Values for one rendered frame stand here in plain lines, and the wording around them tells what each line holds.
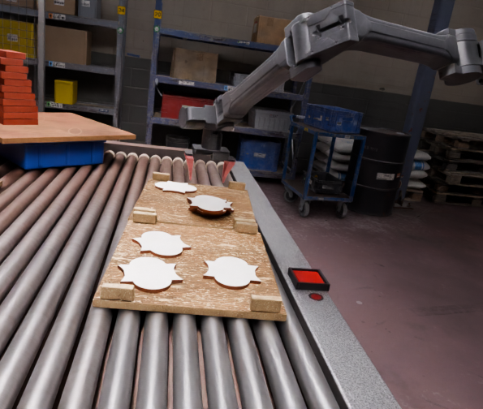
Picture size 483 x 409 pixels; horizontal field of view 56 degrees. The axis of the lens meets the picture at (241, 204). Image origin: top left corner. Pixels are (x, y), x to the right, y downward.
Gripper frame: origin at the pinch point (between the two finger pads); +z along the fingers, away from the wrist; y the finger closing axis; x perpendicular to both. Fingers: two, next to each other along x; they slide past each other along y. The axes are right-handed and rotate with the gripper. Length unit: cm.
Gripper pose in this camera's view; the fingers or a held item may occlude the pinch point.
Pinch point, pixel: (206, 178)
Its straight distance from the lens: 132.9
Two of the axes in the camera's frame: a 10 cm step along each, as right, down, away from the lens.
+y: 9.7, 0.7, 2.5
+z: -1.5, 9.4, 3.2
